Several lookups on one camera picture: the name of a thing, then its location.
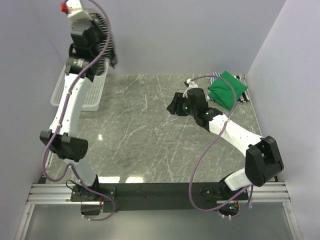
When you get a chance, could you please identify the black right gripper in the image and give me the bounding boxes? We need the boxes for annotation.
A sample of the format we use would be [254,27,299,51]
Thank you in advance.
[166,92,197,118]

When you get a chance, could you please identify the striped clothes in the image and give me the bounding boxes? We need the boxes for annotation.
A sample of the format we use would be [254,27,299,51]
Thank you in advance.
[85,8,118,76]

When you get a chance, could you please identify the green tank top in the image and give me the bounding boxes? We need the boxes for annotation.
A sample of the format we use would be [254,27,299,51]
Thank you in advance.
[207,71,250,111]

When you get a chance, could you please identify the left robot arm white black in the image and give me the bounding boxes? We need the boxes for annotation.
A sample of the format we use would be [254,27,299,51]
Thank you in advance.
[39,18,106,201]

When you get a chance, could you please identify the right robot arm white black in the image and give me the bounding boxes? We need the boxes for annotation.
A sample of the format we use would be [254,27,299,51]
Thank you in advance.
[166,87,284,200]

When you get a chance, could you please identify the blue striped folded tank top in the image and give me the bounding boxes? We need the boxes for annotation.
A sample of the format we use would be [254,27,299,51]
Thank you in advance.
[206,71,245,105]

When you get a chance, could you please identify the white plastic laundry basket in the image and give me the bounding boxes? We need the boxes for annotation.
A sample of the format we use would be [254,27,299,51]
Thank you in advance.
[50,61,109,112]

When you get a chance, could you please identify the black white striped folded top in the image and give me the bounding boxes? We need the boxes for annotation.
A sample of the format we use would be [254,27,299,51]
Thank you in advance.
[234,75,250,103]

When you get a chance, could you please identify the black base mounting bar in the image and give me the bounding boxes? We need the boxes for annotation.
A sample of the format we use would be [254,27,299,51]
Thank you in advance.
[70,182,239,216]

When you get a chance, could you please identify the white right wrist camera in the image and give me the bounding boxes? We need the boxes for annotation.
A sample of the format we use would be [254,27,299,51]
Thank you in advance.
[182,78,198,98]

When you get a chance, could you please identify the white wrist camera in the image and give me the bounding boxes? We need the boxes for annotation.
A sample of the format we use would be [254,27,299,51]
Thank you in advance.
[182,78,198,98]
[60,0,90,22]

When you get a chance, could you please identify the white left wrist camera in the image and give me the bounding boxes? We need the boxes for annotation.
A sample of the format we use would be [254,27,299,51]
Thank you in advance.
[60,0,90,22]

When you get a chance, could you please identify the aluminium rail frame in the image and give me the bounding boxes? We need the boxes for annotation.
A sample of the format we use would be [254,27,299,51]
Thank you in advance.
[26,182,291,205]

